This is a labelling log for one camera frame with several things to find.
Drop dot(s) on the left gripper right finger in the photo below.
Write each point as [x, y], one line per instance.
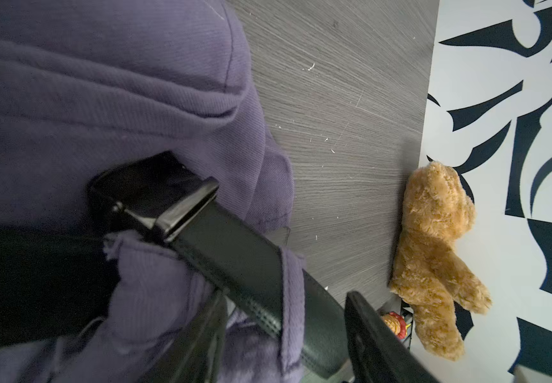
[375, 352]

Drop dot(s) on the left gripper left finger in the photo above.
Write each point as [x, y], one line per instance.
[196, 354]

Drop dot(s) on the black belt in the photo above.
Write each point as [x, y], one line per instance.
[105, 308]

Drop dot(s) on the purple trousers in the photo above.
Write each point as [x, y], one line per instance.
[86, 86]

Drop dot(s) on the small red figurine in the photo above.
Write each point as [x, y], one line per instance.
[396, 324]

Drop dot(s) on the brown teddy bear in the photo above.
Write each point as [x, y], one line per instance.
[426, 273]

